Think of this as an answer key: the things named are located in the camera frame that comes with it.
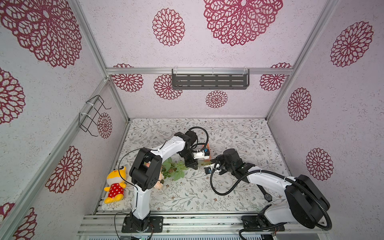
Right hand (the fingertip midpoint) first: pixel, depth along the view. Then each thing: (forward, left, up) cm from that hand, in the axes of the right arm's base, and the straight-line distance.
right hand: (212, 155), depth 88 cm
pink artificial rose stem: (-9, +23, +2) cm, 25 cm away
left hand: (-6, +11, -4) cm, 13 cm away
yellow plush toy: (-21, +52, -3) cm, 56 cm away
